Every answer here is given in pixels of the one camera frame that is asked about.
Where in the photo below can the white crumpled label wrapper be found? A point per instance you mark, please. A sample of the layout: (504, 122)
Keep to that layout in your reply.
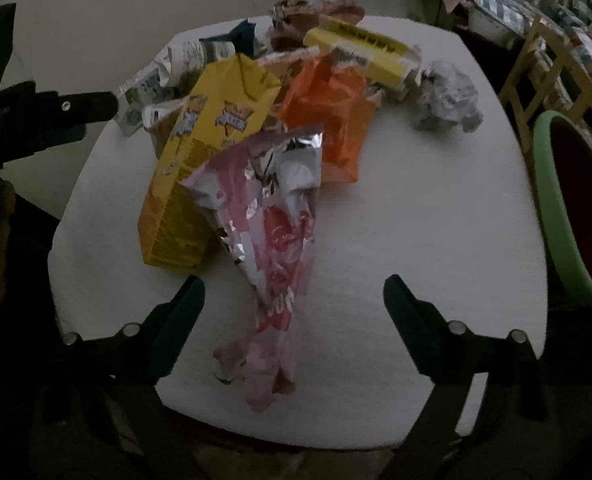
(186, 60)

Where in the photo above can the pink foil snack wrapper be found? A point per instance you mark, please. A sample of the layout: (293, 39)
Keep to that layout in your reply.
(281, 240)

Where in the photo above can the green rimmed red basin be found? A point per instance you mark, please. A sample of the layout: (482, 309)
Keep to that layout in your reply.
(551, 200)

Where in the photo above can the yellow drink carton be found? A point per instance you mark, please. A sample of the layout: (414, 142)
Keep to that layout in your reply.
(191, 160)

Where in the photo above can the paper ball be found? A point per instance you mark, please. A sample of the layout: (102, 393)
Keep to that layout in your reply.
(446, 95)

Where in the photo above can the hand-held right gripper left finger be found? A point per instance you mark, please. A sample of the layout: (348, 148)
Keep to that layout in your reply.
(186, 310)

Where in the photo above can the bed with plaid bedding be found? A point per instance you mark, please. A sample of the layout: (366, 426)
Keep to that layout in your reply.
(501, 2)

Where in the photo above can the wooden chair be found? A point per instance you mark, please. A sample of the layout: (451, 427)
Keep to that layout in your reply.
(526, 60)

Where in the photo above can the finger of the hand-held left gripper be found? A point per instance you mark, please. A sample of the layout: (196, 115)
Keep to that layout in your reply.
(51, 140)
(76, 107)

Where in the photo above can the dark blue packet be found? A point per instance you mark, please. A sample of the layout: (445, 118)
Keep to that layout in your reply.
(243, 35)

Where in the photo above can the orange plastic bag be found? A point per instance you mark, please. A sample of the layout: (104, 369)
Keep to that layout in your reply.
(331, 110)

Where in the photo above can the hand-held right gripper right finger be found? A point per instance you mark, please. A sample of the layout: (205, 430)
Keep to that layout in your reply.
(401, 305)

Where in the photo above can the printed pink snack bag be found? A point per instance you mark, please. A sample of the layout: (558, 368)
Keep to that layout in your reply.
(296, 15)

